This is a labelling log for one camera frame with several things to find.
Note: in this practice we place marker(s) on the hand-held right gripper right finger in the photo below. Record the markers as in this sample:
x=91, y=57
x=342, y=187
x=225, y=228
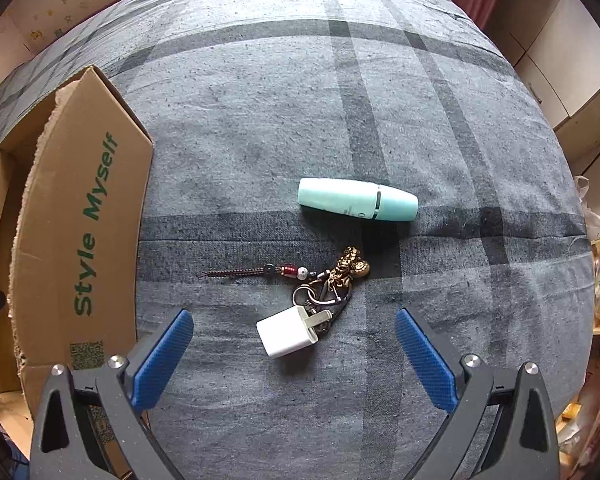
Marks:
x=427, y=357

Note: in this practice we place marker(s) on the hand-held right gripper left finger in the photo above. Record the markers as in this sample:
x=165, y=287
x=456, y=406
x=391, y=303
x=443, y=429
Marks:
x=162, y=357

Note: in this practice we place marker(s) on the cardboard box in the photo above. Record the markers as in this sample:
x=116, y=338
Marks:
x=80, y=260

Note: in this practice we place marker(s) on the white charger plug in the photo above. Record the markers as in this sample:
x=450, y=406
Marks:
x=285, y=332

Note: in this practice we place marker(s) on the mint green tube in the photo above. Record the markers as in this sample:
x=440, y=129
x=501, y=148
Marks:
x=350, y=199

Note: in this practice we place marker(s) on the beige cabinet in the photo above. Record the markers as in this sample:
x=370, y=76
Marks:
x=560, y=50

